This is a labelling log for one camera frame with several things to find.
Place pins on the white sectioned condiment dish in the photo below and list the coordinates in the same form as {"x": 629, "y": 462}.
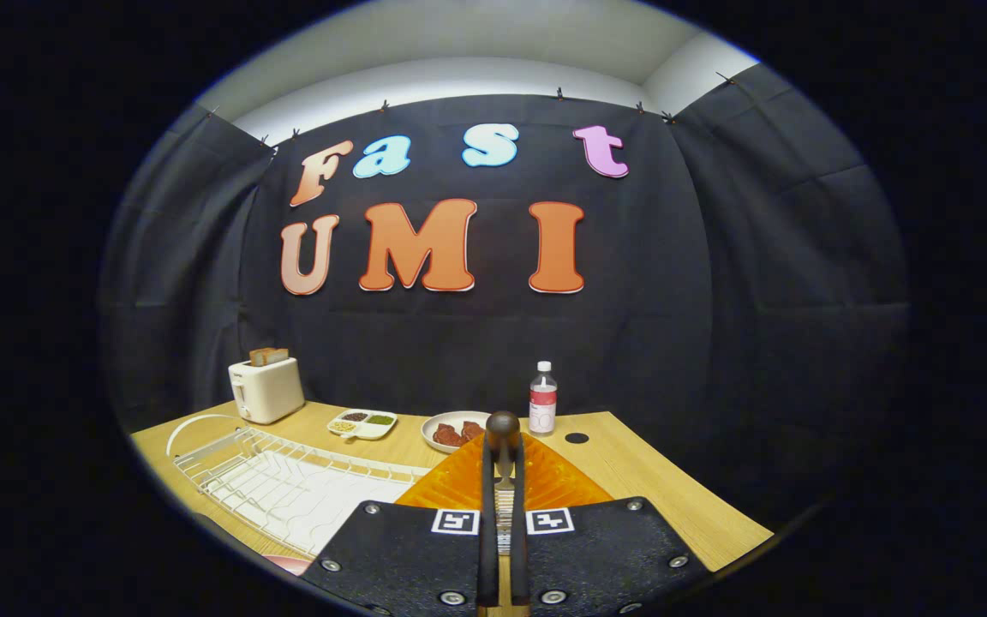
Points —
{"x": 362, "y": 426}

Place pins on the small black round disc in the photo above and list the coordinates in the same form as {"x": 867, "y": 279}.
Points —
{"x": 577, "y": 438}

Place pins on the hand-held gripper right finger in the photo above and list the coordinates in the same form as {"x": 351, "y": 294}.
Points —
{"x": 605, "y": 557}

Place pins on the white plate with meat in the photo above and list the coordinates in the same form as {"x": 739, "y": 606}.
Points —
{"x": 451, "y": 416}

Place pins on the brown toast slice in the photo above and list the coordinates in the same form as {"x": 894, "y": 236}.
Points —
{"x": 258, "y": 357}
{"x": 278, "y": 355}

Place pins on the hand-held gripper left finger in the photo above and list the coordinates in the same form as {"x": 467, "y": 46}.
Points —
{"x": 399, "y": 557}

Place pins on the red meat piece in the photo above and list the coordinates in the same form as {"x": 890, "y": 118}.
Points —
{"x": 447, "y": 436}
{"x": 472, "y": 429}

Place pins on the white toaster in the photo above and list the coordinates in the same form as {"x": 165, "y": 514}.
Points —
{"x": 271, "y": 392}

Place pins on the clear bottle with red label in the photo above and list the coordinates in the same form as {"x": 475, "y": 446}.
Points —
{"x": 542, "y": 407}

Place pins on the pink plate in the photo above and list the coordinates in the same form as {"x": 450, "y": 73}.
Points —
{"x": 292, "y": 565}

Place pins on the black backdrop cloth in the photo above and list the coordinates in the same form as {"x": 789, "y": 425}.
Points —
{"x": 631, "y": 343}

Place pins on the metal spoon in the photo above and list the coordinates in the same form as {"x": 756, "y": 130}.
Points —
{"x": 502, "y": 426}

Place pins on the row of small black clips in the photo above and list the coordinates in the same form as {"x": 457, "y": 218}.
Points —
{"x": 559, "y": 92}

